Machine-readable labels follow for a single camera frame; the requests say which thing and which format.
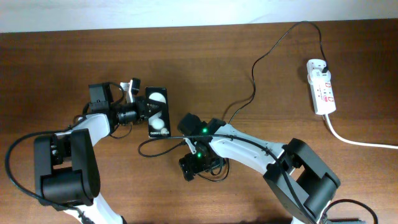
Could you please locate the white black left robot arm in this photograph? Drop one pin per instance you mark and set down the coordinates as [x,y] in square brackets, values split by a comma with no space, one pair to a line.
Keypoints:
[66,171]

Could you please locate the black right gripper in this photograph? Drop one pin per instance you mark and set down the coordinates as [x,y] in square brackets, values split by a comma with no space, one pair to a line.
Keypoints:
[190,167]

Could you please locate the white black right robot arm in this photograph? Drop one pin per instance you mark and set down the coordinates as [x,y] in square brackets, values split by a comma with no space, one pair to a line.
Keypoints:
[301,181]

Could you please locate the black flip smartphone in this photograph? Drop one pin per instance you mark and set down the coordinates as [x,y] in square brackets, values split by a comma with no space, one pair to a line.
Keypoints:
[158,108]

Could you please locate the white power strip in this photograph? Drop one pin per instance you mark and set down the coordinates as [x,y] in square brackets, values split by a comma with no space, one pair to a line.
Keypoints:
[323,98]

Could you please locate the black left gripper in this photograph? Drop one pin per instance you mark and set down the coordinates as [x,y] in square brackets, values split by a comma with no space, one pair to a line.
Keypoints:
[140,105]

